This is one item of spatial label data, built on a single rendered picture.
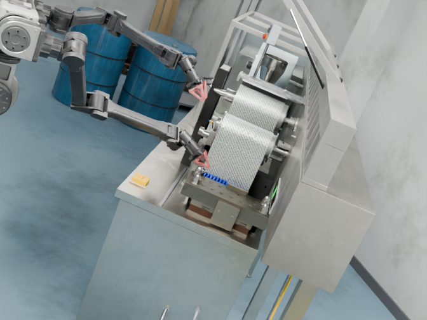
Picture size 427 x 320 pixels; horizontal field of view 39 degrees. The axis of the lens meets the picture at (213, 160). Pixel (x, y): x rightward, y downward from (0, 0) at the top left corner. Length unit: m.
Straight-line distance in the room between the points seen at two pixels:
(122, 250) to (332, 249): 1.10
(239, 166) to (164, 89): 3.34
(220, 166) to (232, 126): 0.19
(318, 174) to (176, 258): 1.01
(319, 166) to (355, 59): 3.61
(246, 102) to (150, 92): 3.15
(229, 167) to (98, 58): 3.39
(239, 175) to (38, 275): 1.36
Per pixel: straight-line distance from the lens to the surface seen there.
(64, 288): 3.47
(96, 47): 5.89
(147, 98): 5.99
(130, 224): 2.64
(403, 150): 5.04
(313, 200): 1.85
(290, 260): 1.93
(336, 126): 1.79
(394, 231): 4.94
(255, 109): 2.88
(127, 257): 2.71
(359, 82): 5.40
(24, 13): 2.21
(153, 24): 9.34
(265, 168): 3.58
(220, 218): 2.58
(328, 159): 1.82
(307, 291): 2.06
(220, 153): 2.71
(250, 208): 2.58
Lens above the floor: 1.99
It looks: 19 degrees down
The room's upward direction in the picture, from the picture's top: 23 degrees clockwise
